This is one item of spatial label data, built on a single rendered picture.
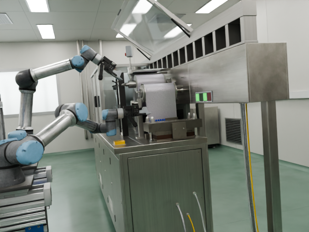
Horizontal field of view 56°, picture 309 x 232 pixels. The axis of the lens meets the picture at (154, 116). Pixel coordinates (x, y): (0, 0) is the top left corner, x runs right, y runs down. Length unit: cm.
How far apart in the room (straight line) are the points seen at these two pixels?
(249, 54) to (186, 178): 97
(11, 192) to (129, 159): 72
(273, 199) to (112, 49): 663
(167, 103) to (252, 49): 90
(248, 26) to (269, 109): 46
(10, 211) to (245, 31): 149
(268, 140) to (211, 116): 493
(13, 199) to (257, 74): 138
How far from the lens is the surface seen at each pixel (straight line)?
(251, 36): 161
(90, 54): 221
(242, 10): 162
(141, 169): 197
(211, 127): 663
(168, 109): 225
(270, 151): 174
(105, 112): 211
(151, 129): 201
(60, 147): 777
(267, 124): 172
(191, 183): 211
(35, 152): 156
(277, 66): 167
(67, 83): 771
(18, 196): 168
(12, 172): 167
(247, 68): 156
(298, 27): 479
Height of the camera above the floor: 120
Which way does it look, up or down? 3 degrees down
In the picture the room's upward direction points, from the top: 4 degrees counter-clockwise
